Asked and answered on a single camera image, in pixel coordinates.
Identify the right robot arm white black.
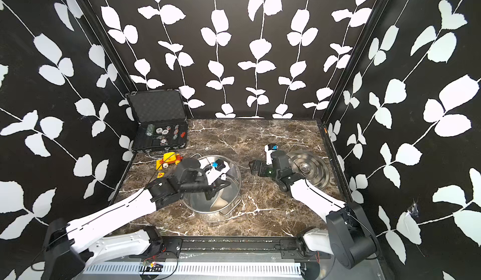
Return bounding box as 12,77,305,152
249,149,381,269

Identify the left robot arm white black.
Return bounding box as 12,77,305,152
41,158,232,279

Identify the yellow red toy car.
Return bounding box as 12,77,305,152
156,152,183,171

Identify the green poker chip stack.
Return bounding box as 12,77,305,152
146,124,155,136

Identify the black open case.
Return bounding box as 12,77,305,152
127,89,188,153

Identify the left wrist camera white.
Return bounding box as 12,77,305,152
205,159,230,185

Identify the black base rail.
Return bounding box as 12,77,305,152
154,236,334,262

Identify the white slotted cable duct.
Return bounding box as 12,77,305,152
83,262,301,277

